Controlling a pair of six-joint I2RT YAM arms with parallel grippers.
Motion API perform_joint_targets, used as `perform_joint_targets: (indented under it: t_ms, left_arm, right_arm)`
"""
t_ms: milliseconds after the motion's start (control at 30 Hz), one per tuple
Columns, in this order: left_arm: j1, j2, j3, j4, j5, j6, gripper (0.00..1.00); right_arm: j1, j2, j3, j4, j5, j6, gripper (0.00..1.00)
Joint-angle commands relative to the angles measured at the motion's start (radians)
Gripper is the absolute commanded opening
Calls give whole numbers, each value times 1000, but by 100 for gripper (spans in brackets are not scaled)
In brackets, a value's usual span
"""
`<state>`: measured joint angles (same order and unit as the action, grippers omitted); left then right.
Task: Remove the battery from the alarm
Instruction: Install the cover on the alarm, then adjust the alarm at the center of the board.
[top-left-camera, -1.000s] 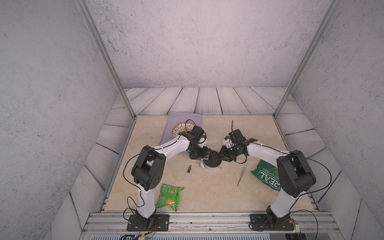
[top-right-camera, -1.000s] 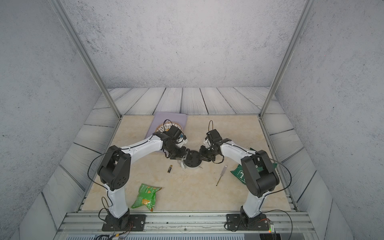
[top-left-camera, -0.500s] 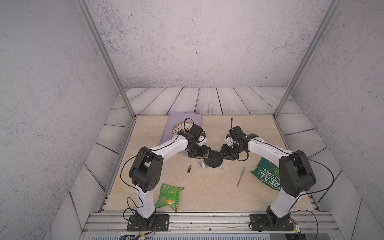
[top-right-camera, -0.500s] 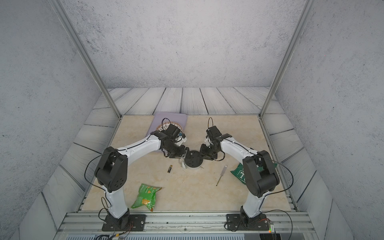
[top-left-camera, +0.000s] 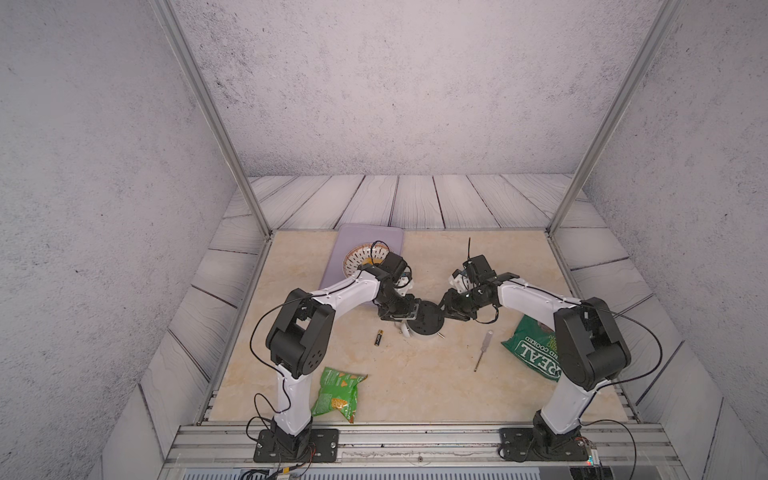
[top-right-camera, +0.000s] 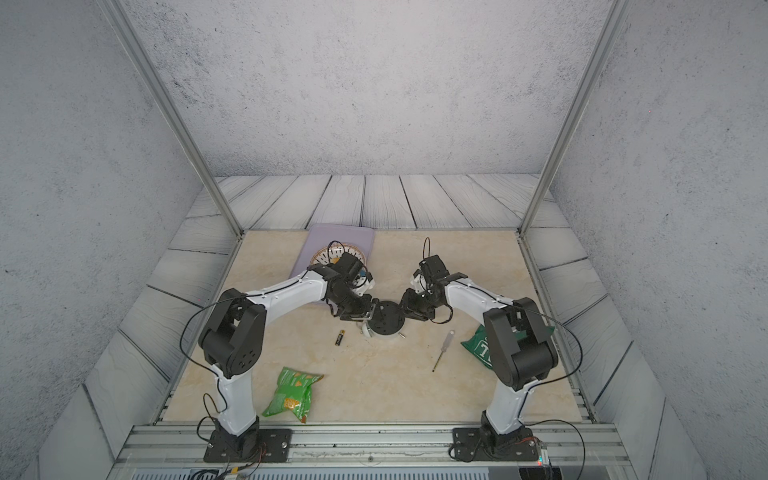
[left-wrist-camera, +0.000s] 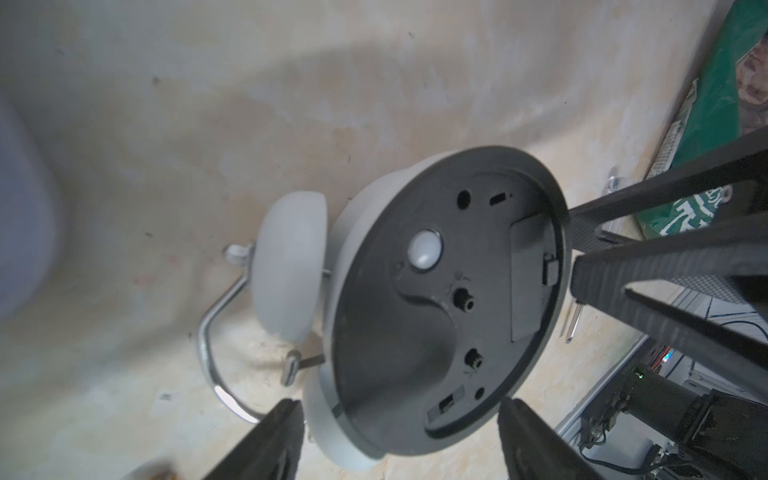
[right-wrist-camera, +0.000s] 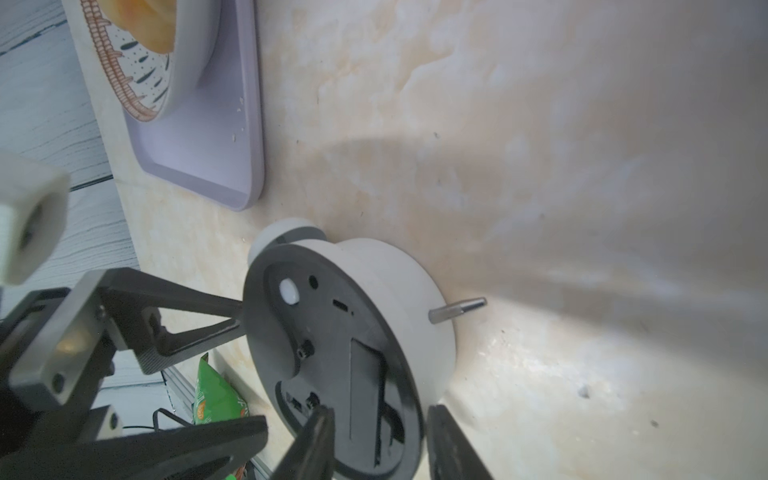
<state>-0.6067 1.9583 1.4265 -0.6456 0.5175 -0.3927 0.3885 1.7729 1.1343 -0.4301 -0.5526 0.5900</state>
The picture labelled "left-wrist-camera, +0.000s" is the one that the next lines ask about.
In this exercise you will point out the clear handled screwdriver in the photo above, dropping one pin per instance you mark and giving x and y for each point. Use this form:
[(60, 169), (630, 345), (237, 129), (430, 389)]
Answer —
[(572, 320)]

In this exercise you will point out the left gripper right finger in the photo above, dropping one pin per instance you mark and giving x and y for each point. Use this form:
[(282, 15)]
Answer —
[(532, 450)]

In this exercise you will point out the dark green chips bag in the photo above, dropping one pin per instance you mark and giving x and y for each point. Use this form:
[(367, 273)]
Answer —
[(726, 101)]

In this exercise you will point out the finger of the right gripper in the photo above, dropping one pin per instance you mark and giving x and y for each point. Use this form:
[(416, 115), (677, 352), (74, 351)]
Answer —
[(637, 285), (741, 164)]

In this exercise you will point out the aluminium front rail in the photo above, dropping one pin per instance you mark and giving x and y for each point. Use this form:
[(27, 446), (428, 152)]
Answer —
[(599, 396)]

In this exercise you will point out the white alarm clock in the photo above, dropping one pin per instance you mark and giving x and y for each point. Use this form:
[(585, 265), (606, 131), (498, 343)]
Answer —
[(412, 285)]

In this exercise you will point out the black battery cover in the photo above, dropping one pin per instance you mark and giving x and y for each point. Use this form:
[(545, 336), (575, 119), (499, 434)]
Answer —
[(528, 243)]

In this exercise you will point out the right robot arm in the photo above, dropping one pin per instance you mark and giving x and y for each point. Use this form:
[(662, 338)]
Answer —
[(721, 436)]

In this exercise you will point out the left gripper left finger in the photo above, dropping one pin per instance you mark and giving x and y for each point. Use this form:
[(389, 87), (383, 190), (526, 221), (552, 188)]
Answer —
[(272, 450)]

